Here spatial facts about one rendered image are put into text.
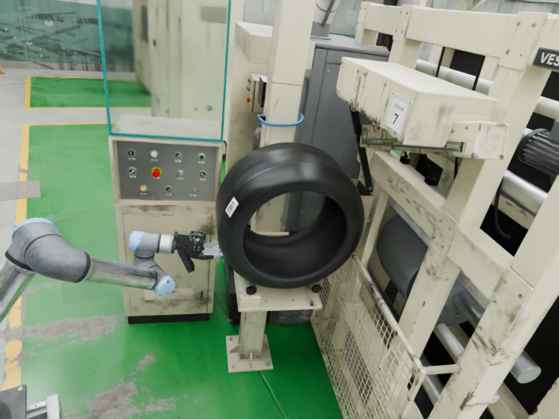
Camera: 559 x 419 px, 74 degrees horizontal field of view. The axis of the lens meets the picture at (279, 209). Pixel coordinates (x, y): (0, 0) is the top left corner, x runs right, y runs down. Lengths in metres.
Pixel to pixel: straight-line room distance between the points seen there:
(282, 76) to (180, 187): 0.89
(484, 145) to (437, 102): 0.16
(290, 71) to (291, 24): 0.17
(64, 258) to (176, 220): 1.03
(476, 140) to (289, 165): 0.57
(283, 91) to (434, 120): 0.69
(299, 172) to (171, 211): 1.03
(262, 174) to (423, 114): 0.54
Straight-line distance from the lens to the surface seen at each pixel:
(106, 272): 1.29
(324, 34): 2.17
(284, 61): 1.56
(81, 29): 10.17
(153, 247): 1.47
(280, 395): 2.36
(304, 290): 1.75
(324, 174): 1.31
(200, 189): 2.12
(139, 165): 2.08
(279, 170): 1.28
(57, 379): 2.53
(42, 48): 10.20
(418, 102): 1.07
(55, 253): 1.22
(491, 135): 1.11
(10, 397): 1.59
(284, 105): 1.59
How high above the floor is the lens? 1.93
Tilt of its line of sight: 29 degrees down
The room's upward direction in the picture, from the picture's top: 9 degrees clockwise
